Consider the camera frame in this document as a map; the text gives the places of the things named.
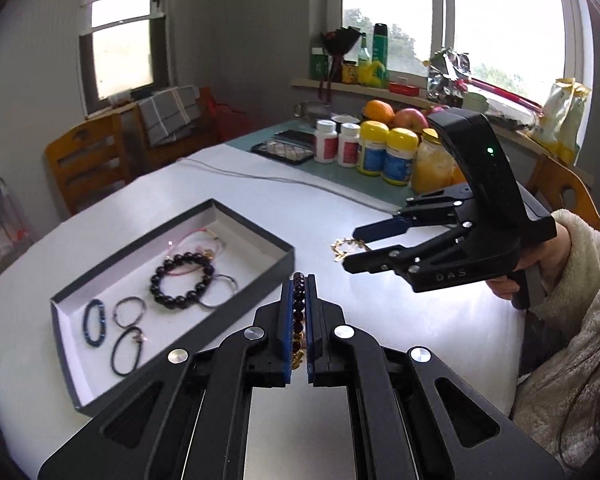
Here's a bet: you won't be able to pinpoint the black wrapped bouquet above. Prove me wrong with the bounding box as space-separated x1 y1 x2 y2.
319 29 367 104

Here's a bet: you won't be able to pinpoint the yellow white snack bag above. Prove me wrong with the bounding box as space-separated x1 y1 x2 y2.
537 78 592 157

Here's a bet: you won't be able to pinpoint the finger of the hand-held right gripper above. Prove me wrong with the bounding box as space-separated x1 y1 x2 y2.
341 221 482 276
352 184 479 243

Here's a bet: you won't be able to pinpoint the black hair tie with charm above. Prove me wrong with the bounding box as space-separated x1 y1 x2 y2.
110 326 146 377

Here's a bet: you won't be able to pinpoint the wooden chair with plaid cushion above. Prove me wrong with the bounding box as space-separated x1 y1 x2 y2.
129 85 222 172

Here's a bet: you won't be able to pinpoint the grey cardboard box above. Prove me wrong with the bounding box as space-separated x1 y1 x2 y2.
49 198 297 417

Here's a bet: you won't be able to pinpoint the thin silver bangle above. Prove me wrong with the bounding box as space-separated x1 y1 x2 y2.
113 295 147 329

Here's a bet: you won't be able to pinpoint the gold charm bracelet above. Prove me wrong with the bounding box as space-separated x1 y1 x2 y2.
330 236 370 264

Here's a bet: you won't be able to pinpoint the thick silver bangle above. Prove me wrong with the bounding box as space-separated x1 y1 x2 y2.
196 273 240 310

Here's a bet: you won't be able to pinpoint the person's right hand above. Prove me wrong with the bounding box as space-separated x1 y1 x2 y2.
485 223 573 302

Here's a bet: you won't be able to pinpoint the green box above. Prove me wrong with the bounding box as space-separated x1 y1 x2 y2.
309 47 331 81

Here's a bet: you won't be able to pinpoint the pink cord bracelet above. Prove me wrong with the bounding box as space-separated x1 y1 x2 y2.
166 227 228 276

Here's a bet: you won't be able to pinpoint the glass jar yellow contents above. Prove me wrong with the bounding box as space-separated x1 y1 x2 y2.
410 128 457 195

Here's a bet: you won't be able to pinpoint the person's right forearm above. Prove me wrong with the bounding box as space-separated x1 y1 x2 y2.
517 208 600 396

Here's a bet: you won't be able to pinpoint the yellow bottle blue label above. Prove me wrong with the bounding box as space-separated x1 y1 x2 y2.
355 120 390 177
382 127 420 186

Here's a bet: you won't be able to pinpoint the red apple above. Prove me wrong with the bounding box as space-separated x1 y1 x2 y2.
390 107 429 131

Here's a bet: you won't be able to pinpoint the red bag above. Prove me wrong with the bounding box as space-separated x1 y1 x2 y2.
199 87 257 144

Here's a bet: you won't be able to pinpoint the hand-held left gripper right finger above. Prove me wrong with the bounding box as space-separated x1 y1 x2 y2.
306 274 567 480

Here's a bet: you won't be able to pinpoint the wheeled metal cart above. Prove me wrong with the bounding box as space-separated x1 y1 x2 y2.
0 156 34 282

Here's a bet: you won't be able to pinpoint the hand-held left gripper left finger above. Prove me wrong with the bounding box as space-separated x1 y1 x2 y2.
36 280 294 480

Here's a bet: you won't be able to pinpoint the green spray can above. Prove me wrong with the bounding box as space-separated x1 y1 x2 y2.
372 23 390 89

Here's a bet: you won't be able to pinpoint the wooden slatted chair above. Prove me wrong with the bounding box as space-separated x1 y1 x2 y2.
44 112 132 217

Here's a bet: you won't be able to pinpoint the orange fruit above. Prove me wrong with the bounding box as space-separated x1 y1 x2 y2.
362 99 396 124

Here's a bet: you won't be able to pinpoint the white cable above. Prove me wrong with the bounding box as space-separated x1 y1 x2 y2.
176 157 407 214

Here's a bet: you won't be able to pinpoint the dark small bead bracelet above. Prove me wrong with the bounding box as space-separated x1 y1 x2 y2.
290 271 309 372

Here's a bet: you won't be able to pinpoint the green bowl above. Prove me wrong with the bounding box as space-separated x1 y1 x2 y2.
462 92 490 114

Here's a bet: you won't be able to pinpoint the black phone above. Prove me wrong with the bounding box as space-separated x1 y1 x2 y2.
274 129 316 147

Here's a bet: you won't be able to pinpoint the metal cup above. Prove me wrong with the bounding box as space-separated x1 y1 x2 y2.
293 100 333 129

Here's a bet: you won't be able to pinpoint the blue crystal bead bracelet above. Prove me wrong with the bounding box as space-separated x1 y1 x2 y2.
83 298 106 347

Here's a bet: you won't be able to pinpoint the silver foil bag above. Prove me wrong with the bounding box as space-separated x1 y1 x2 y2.
426 48 474 110

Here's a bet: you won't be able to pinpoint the large black bead bracelet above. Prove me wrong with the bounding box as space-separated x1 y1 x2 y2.
149 251 216 310

